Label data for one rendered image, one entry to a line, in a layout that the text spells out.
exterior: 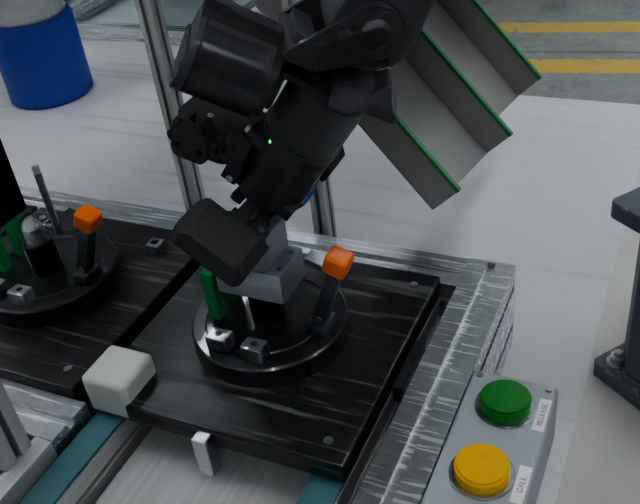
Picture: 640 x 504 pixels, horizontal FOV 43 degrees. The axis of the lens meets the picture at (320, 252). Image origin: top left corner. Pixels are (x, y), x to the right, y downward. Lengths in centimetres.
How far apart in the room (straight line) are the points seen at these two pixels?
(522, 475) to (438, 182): 32
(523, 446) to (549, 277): 35
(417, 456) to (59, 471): 29
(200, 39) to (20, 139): 98
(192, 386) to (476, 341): 25
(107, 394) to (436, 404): 27
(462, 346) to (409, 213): 38
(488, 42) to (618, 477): 55
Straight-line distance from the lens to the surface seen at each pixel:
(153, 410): 69
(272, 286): 66
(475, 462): 61
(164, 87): 90
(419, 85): 91
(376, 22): 51
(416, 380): 68
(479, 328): 73
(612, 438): 79
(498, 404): 65
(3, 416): 68
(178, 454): 72
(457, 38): 104
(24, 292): 81
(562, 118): 129
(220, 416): 67
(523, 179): 113
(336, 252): 64
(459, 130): 92
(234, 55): 53
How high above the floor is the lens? 144
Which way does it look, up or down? 35 degrees down
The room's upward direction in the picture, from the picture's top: 8 degrees counter-clockwise
